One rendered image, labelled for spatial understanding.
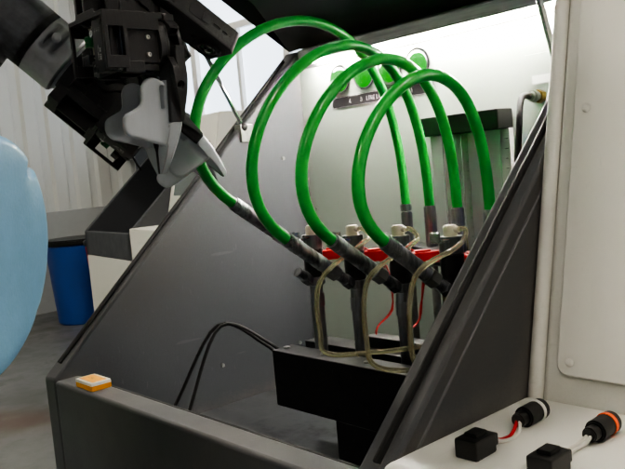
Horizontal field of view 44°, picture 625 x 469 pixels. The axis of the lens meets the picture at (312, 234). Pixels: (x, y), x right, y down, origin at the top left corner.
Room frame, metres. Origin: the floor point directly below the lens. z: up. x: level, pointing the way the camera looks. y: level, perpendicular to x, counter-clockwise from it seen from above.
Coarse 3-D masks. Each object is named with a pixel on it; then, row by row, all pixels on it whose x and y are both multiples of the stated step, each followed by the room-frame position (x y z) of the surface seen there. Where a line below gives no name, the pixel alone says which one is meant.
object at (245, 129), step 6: (210, 60) 1.34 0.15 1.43; (210, 66) 1.34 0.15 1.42; (222, 84) 1.35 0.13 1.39; (222, 90) 1.35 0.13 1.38; (228, 96) 1.36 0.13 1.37; (228, 102) 1.36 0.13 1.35; (234, 108) 1.36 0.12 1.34; (234, 114) 1.37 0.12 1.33; (240, 120) 1.37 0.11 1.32; (234, 126) 1.38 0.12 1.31; (240, 126) 1.37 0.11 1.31; (246, 126) 1.37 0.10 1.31; (252, 126) 1.38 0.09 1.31; (240, 132) 1.37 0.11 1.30; (246, 132) 1.37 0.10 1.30; (240, 138) 1.37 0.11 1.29; (246, 138) 1.37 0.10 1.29
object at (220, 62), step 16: (288, 16) 1.05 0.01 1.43; (304, 16) 1.06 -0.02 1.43; (256, 32) 1.00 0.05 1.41; (336, 32) 1.10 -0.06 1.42; (240, 48) 0.99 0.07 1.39; (224, 64) 0.97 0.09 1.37; (208, 80) 0.95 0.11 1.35; (192, 112) 0.94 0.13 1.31; (400, 144) 1.17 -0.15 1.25; (400, 160) 1.18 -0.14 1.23; (208, 176) 0.94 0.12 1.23; (400, 176) 1.18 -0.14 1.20; (224, 192) 0.95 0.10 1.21; (400, 192) 1.18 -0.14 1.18; (400, 208) 1.19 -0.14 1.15
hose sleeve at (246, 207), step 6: (234, 204) 0.96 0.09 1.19; (240, 204) 0.97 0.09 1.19; (246, 204) 0.98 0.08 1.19; (234, 210) 0.97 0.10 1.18; (240, 210) 0.97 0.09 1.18; (246, 210) 0.97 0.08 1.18; (252, 210) 0.98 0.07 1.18; (240, 216) 0.98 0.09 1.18; (246, 216) 0.97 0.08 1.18; (252, 216) 0.98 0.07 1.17; (252, 222) 0.98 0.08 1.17; (258, 222) 0.98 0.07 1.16; (258, 228) 1.00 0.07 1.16; (264, 228) 0.99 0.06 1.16; (270, 234) 1.00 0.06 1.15
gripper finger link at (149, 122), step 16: (144, 80) 0.74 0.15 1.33; (144, 96) 0.74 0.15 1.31; (160, 96) 0.75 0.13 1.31; (144, 112) 0.74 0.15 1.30; (160, 112) 0.75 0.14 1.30; (128, 128) 0.72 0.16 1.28; (144, 128) 0.74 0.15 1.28; (160, 128) 0.75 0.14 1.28; (176, 128) 0.75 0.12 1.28; (160, 144) 0.75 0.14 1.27; (176, 144) 0.75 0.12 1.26; (160, 160) 0.76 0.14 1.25
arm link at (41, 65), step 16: (48, 32) 0.86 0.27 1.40; (64, 32) 0.87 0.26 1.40; (32, 48) 0.86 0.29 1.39; (48, 48) 0.86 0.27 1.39; (64, 48) 0.86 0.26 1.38; (80, 48) 0.88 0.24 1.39; (32, 64) 0.86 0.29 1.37; (48, 64) 0.86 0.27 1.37; (64, 64) 0.86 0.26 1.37; (48, 80) 0.87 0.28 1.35
